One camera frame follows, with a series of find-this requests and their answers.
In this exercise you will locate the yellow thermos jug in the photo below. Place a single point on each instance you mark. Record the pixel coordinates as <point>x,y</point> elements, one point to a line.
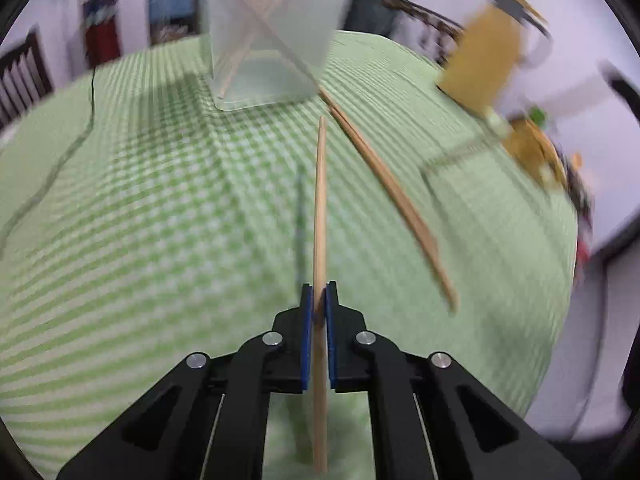
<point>480,55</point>

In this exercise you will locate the wooden chopstick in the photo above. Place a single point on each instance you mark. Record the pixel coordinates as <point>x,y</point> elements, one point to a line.
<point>395,190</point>

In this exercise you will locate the light bamboo chopstick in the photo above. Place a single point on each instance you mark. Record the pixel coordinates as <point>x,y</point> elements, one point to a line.
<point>235,70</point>
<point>295,62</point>
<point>320,210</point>

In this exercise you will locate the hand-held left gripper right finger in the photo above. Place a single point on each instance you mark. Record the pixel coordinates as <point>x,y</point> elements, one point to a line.
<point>332,340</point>

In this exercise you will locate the yellow cup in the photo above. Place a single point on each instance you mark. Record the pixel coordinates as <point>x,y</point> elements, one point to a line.
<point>530,145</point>

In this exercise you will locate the red blue woven hanging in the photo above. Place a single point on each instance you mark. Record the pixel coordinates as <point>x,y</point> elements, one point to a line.
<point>102,35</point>

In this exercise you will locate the dark wooden chair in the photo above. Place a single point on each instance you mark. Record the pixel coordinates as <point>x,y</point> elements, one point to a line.
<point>25,75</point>
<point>425,15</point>

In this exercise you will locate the clear plastic container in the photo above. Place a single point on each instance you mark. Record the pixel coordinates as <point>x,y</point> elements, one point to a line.
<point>280,75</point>

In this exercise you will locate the green checked tablecloth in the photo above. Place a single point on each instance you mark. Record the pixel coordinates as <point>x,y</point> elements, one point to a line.
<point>150,210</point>

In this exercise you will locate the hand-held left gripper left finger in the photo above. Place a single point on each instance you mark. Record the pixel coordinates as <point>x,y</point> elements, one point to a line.
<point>306,340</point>

